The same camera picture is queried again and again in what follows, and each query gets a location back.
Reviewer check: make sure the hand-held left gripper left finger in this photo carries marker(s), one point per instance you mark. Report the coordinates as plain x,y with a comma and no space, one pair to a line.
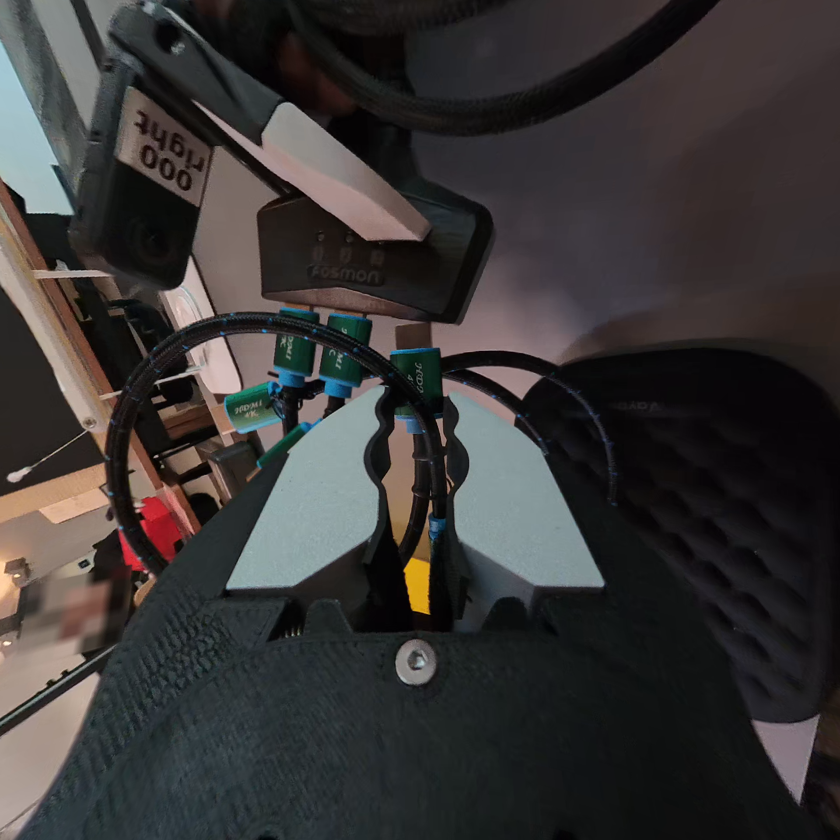
308,525

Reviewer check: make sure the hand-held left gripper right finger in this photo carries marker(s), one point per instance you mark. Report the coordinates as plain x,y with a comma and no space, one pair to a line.
525,525

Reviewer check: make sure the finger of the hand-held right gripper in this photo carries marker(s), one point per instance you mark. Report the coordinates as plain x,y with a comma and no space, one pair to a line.
341,177

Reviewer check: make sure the grey desk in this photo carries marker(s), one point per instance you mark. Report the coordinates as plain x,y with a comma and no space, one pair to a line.
623,197

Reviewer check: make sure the person's right hand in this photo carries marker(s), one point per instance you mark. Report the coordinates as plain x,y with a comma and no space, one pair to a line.
308,69

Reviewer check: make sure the red basket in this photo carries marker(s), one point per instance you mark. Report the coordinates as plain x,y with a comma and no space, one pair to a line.
154,531

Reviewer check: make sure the black bumpy pad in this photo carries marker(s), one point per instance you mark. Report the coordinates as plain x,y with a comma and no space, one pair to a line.
709,512

